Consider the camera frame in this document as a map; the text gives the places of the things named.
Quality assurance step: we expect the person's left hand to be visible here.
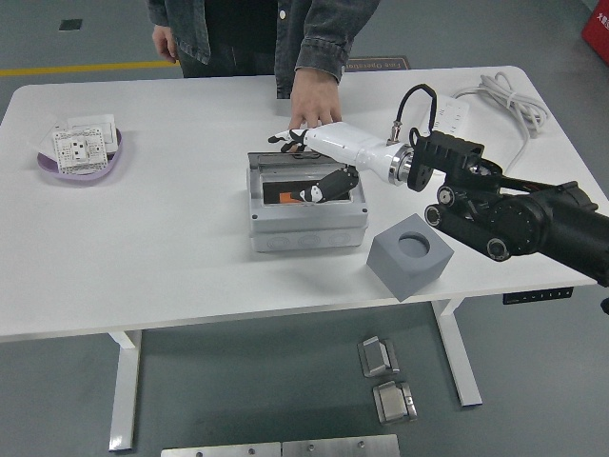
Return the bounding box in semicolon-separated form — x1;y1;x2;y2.
288;70;343;130

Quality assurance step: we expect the person's right hand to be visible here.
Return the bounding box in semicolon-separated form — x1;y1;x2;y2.
151;24;181;63

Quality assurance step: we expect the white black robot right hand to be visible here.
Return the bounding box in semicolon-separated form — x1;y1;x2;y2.
267;121;399;206

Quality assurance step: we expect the grey junction box with flap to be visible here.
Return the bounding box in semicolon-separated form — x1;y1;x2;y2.
246;149;370;253

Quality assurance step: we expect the grey cube with round hole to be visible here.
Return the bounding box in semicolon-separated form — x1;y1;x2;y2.
365;213;453;303

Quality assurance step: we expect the person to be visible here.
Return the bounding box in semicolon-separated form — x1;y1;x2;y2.
145;0;382;130

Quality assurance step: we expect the brown floor sign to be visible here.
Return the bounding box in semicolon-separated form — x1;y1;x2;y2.
345;56;410;72

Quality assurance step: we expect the yellow floor tape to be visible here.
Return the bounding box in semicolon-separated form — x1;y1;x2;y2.
0;59;183;78

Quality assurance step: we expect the white power strip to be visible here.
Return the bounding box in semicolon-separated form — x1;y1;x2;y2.
409;93;471;144

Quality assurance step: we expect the translucent white cover plate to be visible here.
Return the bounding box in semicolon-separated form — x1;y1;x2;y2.
27;118;68;156

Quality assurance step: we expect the purple bowl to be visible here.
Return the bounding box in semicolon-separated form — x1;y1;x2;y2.
36;127;126;183

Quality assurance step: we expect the grey metal block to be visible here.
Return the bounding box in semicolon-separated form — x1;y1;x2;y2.
357;336;401;379
371;380;419;425

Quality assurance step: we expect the white table leg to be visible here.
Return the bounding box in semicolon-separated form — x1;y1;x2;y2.
108;328;144;452
431;299;484;408

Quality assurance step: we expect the black table control panel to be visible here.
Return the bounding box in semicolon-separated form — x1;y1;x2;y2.
502;287;575;305

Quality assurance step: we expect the red object with white print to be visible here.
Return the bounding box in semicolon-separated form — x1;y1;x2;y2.
580;0;609;61

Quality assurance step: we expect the grey metal plate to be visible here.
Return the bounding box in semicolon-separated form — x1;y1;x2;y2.
281;433;401;457
160;442;283;457

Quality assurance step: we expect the white wall switch panel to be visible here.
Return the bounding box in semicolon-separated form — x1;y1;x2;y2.
66;113;119;153

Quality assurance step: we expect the white wall socket panel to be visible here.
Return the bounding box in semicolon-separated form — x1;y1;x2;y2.
50;124;111;175

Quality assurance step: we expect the white power cord with plug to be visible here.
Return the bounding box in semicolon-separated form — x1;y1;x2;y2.
449;71;551;173

